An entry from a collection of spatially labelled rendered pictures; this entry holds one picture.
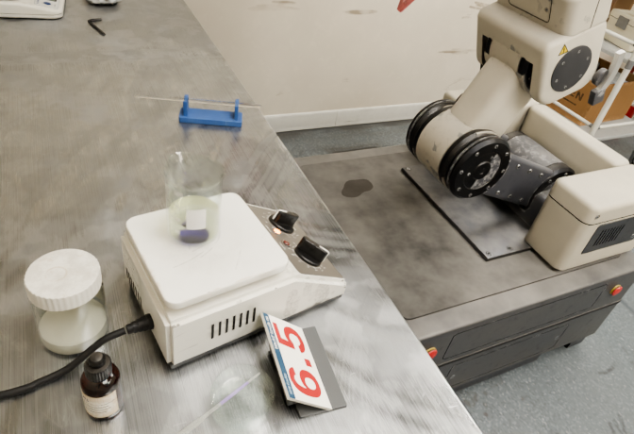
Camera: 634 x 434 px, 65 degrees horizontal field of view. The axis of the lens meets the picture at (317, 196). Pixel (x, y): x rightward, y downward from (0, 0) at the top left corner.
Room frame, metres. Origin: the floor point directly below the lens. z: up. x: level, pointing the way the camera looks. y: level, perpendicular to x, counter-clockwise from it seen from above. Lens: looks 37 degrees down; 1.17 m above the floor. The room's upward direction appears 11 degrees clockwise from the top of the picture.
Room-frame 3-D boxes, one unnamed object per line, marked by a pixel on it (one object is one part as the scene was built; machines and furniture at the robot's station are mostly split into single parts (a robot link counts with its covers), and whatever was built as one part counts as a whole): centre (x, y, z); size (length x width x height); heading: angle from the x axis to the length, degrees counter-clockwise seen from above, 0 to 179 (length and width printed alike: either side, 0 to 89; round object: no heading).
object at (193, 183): (0.35, 0.11, 0.87); 0.06 x 0.05 x 0.08; 50
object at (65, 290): (0.28, 0.20, 0.79); 0.06 x 0.06 x 0.08
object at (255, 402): (0.24, 0.03, 0.76); 0.06 x 0.06 x 0.02
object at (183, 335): (0.36, 0.07, 0.79); 0.22 x 0.13 x 0.08; 130
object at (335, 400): (0.28, -0.02, 0.77); 0.09 x 0.06 x 0.04; 26
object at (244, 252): (0.34, 0.09, 0.83); 0.12 x 0.12 x 0.01; 40
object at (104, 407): (0.22, 0.14, 0.79); 0.03 x 0.03 x 0.07
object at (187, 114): (0.71, 0.19, 0.77); 0.10 x 0.03 x 0.04; 102
